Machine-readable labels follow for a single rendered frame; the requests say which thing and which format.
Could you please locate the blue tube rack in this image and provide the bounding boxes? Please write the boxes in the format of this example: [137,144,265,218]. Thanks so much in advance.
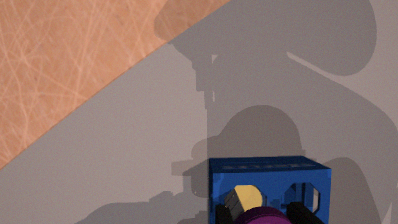
[209,156,332,224]

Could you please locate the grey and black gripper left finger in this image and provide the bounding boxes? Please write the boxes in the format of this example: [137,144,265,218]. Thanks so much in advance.
[215,205,234,224]

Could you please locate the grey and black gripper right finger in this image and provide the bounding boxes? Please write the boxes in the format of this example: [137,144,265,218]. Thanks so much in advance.
[286,201,325,224]

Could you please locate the grey bench mat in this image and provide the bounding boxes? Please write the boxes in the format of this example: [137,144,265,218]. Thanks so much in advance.
[0,0,398,224]

